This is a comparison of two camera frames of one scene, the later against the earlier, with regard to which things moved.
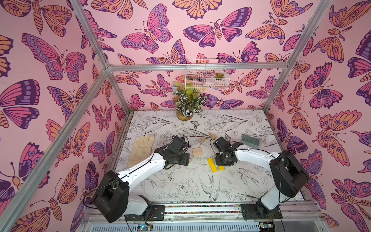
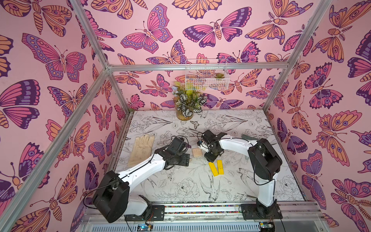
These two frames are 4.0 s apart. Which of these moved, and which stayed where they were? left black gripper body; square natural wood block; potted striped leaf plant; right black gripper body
Moved: right black gripper body
Stayed: potted striped leaf plant; left black gripper body; square natural wood block
